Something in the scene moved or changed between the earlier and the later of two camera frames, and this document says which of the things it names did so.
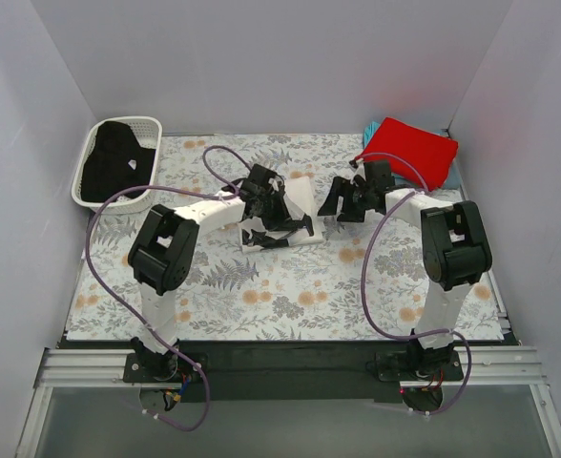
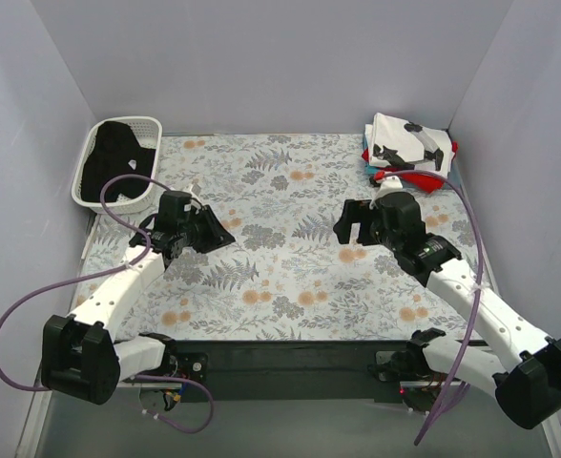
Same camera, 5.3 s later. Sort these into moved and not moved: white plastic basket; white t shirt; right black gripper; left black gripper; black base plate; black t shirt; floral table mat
Moved: left black gripper; right black gripper; white t shirt
Not moved: white plastic basket; black t shirt; floral table mat; black base plate
